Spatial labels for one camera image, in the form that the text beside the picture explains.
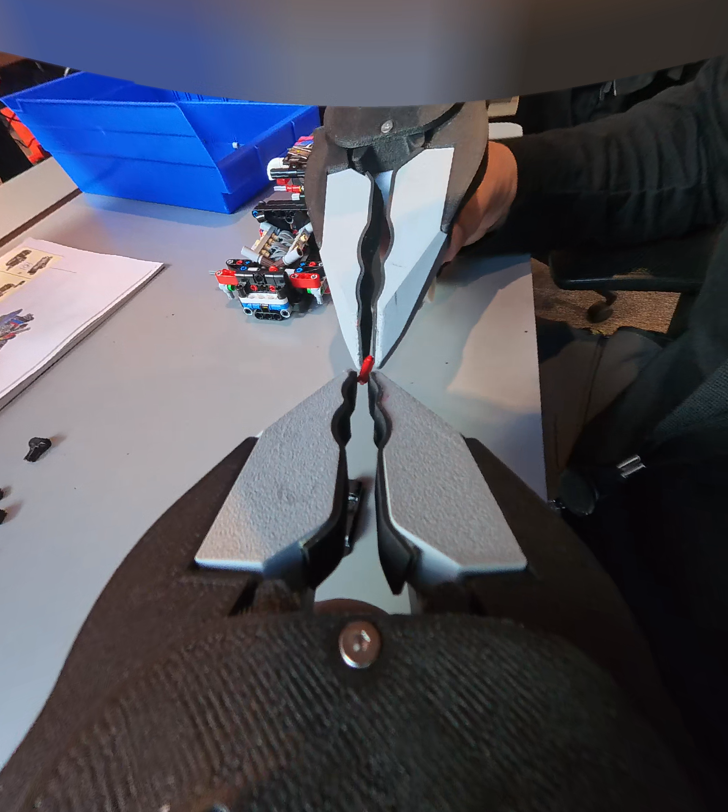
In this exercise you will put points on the toy brick car model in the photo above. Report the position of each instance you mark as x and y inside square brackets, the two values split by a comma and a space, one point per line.
[269, 279]

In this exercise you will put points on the black office chair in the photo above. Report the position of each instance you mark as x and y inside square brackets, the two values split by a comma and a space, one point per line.
[624, 273]

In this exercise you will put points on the open instruction book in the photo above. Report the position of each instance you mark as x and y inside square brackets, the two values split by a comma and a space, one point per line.
[34, 330]

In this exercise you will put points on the cluster of black connector pieces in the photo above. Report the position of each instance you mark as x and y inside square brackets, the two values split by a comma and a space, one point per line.
[37, 448]

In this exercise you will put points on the person's right forearm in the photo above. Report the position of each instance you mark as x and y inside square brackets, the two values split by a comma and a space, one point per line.
[624, 177]

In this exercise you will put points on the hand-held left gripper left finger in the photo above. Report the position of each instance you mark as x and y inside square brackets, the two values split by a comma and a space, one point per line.
[275, 488]

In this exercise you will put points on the blue plastic bin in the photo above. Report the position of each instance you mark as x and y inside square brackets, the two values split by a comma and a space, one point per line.
[148, 146]

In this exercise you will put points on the person's right hand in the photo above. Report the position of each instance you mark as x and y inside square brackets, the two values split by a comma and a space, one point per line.
[494, 190]

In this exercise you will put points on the grey desk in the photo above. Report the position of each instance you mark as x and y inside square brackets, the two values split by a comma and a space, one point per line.
[180, 412]

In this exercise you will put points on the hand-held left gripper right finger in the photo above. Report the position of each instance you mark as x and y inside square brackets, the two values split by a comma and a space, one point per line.
[440, 495]

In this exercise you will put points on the black hinged brick piece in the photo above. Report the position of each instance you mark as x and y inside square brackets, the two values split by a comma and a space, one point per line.
[354, 507]

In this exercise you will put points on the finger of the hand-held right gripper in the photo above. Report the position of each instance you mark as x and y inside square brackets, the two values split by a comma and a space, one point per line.
[421, 209]
[345, 241]

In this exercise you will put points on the small red pin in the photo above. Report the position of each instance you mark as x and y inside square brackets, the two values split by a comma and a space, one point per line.
[366, 368]

